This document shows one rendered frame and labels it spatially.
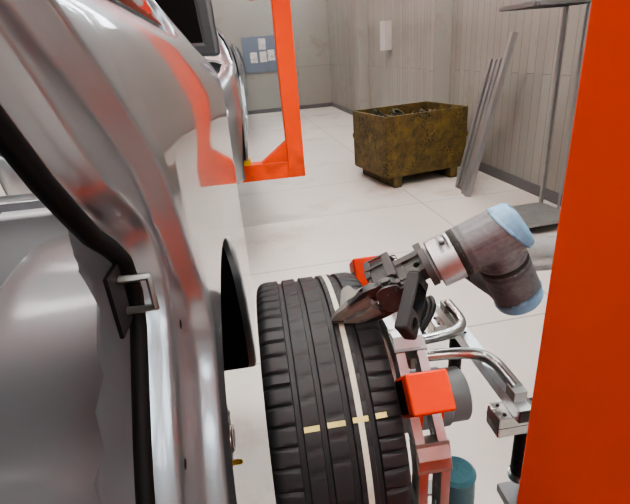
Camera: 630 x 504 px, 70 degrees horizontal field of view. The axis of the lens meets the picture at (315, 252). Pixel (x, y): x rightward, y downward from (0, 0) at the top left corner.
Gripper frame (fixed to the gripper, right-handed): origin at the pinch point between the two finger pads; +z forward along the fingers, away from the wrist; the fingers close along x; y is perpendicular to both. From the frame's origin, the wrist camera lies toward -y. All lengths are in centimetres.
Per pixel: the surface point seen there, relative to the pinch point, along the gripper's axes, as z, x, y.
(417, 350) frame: -9.9, -12.5, -4.7
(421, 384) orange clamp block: -9.3, -6.6, -14.8
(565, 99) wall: -196, -243, 330
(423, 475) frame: -1.2, -21.3, -22.9
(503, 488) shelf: -7, -86, -10
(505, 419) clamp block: -18.2, -31.1, -15.1
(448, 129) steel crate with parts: -104, -283, 438
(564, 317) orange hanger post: -29.5, 20.8, -29.5
